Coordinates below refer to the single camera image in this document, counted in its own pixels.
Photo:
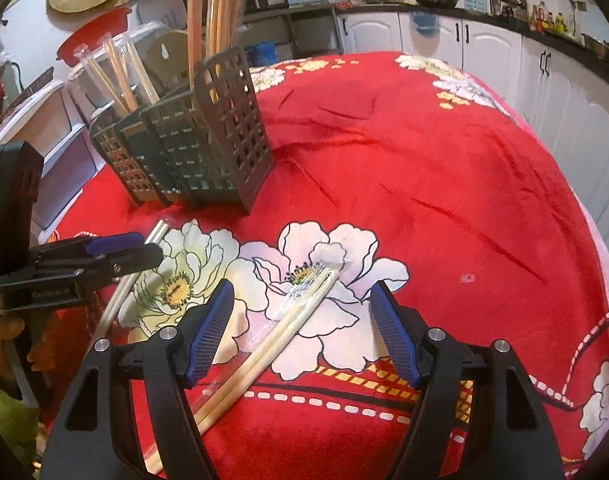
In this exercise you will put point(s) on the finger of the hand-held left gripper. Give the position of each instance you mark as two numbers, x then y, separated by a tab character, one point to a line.
134	259
114	244

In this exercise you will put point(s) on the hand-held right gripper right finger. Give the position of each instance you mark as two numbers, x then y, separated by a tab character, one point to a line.
394	332

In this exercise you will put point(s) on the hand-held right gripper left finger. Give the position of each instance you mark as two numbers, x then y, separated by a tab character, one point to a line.
212	330

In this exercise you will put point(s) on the wooden chopstick pair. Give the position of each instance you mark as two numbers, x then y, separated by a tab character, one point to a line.
218	15
97	80
195	20
142	77
117	75
237	5
289	312
119	295

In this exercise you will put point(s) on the grey perforated plastic utensil holder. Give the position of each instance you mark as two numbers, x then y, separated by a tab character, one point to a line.
229	135

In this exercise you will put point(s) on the person's left hand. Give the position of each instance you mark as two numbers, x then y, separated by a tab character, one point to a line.
2	330

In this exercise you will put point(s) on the white plastic drawer cabinet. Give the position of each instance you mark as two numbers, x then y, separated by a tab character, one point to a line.
84	85
49	140

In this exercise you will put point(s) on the red floral blanket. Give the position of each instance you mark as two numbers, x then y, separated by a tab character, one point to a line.
434	185

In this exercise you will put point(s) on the red plastic basin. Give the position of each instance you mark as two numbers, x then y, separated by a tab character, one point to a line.
92	30

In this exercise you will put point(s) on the blue bucket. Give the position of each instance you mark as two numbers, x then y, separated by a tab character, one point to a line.
261	54

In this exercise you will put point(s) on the metal shelf rack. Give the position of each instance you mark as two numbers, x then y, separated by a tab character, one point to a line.
309	25

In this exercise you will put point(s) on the white kitchen cabinets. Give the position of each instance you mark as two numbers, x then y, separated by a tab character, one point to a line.
489	45

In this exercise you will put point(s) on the blue hanging cloth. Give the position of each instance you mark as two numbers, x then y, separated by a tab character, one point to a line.
424	22

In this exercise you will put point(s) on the row of seasoning bottles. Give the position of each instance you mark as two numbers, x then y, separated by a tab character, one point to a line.
534	12

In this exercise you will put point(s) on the cluster of metal pots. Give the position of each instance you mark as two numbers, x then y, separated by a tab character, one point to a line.
601	47

